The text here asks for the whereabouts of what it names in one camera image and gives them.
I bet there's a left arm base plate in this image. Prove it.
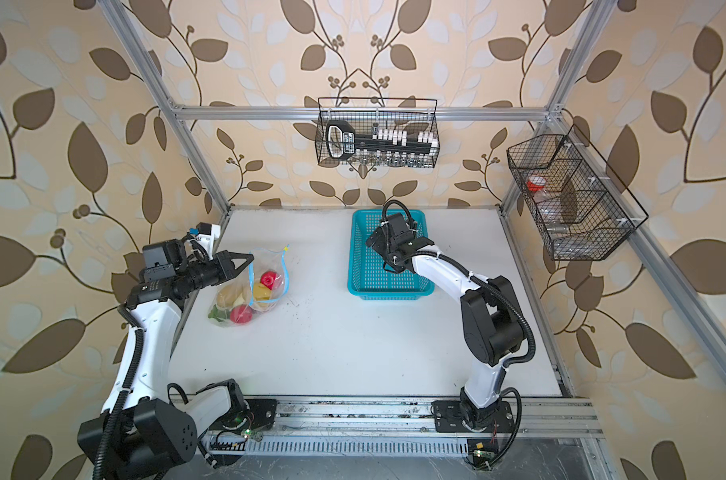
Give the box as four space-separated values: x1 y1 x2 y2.
208 397 278 434

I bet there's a back black wire basket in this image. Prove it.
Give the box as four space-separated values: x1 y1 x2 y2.
313 95 441 169

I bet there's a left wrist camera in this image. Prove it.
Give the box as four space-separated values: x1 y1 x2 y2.
189 222 221 249

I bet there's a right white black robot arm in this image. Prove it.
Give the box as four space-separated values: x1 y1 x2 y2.
366 207 537 431

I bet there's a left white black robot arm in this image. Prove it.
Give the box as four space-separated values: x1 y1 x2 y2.
77 235 254 479

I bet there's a red capped bottle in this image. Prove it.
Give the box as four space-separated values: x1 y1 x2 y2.
526 175 557 204

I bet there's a red apple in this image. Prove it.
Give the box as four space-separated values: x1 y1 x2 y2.
260 270 284 291

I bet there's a red tomato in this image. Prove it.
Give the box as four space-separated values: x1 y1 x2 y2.
230 304 254 325

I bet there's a clear zip top bag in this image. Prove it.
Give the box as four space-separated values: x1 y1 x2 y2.
207 246 290 327

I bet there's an aluminium front rail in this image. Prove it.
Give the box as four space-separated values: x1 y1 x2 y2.
247 395 605 439

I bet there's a yellow potato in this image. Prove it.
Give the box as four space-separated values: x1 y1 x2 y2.
216 284 246 310
252 282 272 302

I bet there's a teal plastic basket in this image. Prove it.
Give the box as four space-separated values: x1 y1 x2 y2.
346 209 436 301

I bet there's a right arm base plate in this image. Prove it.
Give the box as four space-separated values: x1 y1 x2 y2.
430 400 515 435

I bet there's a right black wire basket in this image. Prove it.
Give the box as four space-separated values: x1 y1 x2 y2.
506 125 649 261

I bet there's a black wire basket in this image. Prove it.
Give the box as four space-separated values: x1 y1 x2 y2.
313 95 441 169
506 125 649 261

